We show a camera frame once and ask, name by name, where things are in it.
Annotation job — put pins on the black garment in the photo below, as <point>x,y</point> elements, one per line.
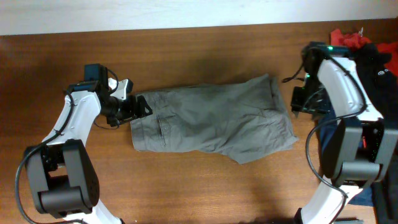
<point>381,87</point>

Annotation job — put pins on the red garment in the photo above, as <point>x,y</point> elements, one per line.
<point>355,41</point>

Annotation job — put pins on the grey shorts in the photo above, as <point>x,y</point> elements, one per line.
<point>245,121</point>

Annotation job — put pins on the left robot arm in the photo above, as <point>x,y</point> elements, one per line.
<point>61,176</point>

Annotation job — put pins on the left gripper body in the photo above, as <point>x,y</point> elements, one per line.
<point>120,109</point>

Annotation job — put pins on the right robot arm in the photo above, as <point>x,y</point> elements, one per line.
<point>357,93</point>

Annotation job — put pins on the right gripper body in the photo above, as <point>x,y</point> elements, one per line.
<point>310,98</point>

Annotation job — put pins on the blue denim garment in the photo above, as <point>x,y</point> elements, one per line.
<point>324,135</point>

